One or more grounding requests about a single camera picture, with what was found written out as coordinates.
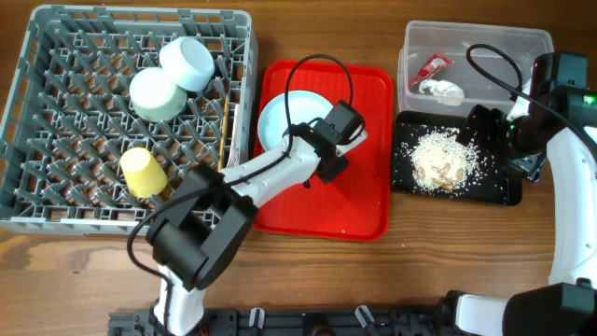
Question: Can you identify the grey plastic dishwasher rack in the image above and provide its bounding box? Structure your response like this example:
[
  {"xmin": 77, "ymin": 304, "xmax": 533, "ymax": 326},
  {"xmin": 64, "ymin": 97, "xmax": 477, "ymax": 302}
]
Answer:
[{"xmin": 1, "ymin": 5, "xmax": 258, "ymax": 235}]

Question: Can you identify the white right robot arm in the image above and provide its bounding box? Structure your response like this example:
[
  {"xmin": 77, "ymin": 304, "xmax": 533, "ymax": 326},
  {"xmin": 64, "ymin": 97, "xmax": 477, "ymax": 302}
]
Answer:
[{"xmin": 436, "ymin": 51, "xmax": 596, "ymax": 335}]

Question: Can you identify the light blue bowl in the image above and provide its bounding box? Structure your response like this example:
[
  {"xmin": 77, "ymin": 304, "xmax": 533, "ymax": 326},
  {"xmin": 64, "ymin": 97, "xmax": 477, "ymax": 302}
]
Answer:
[{"xmin": 159, "ymin": 36, "xmax": 215, "ymax": 92}]

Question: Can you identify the yellow plastic cup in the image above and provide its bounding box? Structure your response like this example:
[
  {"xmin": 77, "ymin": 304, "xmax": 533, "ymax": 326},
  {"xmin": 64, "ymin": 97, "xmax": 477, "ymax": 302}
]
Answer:
[{"xmin": 119, "ymin": 147, "xmax": 168, "ymax": 198}]

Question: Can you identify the red plastic tray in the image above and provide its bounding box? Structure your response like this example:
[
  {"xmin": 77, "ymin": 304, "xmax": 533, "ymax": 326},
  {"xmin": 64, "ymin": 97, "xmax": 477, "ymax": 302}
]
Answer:
[{"xmin": 254, "ymin": 60, "xmax": 396, "ymax": 242}]

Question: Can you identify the pile of rice and scraps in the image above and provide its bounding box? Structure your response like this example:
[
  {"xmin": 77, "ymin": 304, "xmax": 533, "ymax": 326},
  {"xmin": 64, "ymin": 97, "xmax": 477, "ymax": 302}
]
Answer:
[{"xmin": 398, "ymin": 127, "xmax": 484, "ymax": 194}]

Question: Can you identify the wooden chopstick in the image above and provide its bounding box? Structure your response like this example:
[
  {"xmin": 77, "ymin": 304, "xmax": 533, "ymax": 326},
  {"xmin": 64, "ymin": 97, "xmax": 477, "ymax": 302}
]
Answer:
[{"xmin": 216, "ymin": 93, "xmax": 229, "ymax": 171}]

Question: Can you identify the mint green bowl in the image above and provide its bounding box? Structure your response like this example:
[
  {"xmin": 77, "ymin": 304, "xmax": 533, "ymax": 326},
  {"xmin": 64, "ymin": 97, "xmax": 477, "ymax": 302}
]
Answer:
[{"xmin": 129, "ymin": 67, "xmax": 187, "ymax": 122}]

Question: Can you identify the light blue plate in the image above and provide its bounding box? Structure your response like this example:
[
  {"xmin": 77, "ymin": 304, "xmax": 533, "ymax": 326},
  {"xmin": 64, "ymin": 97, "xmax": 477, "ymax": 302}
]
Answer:
[{"xmin": 257, "ymin": 91, "xmax": 332, "ymax": 151}]

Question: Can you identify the white plastic fork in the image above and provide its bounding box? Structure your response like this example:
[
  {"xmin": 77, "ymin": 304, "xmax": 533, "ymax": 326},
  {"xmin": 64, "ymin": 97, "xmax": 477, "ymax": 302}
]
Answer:
[{"xmin": 227, "ymin": 104, "xmax": 240, "ymax": 168}]

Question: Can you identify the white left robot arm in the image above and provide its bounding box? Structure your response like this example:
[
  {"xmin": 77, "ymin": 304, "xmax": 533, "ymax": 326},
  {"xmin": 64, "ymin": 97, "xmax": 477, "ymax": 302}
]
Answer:
[{"xmin": 146, "ymin": 101, "xmax": 366, "ymax": 335}]

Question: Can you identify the red foil wrapper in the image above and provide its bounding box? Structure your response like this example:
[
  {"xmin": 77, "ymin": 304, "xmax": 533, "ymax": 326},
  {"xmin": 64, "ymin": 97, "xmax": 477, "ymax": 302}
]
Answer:
[{"xmin": 409, "ymin": 53, "xmax": 453, "ymax": 88}]

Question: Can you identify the white tissue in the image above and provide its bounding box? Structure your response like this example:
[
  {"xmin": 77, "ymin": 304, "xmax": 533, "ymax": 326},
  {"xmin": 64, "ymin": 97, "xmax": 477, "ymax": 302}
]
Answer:
[{"xmin": 419, "ymin": 79, "xmax": 465, "ymax": 106}]

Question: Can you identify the clear plastic waste bin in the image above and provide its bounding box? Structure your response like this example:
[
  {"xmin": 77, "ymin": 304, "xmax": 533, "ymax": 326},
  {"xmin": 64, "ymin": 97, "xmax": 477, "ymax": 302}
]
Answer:
[{"xmin": 396, "ymin": 20, "xmax": 556, "ymax": 118}]

